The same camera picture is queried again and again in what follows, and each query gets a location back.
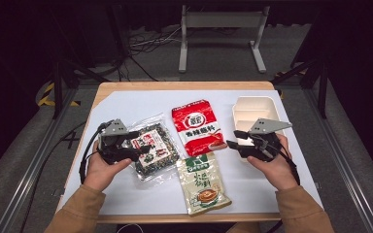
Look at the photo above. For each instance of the white metal stand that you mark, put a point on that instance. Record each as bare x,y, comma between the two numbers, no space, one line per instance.
223,19

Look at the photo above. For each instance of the person's left hand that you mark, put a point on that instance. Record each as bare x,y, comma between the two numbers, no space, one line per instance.
102,173

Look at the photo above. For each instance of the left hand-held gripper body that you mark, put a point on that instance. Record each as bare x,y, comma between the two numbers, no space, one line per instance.
115,129

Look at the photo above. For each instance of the red seasoning packet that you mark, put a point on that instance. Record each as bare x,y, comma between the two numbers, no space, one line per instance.
197,129

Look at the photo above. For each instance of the black metal stand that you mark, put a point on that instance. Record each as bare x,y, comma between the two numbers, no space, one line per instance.
58,84
322,87

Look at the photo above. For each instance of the green and beige food packet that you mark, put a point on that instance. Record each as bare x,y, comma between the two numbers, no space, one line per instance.
204,184

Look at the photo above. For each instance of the yellow and black striped tape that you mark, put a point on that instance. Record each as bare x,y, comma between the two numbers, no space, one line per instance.
45,97

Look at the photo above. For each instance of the person's right hand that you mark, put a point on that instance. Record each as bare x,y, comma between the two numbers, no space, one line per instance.
278,171

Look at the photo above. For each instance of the white table mat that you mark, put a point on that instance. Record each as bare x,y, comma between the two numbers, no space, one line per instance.
149,103

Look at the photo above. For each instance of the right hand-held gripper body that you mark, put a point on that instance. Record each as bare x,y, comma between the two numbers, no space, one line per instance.
265,145

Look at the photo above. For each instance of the cream lunch box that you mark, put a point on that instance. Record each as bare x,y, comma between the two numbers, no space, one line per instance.
252,110

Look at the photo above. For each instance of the clear bag of mixed beans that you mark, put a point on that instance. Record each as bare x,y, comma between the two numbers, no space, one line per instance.
157,155

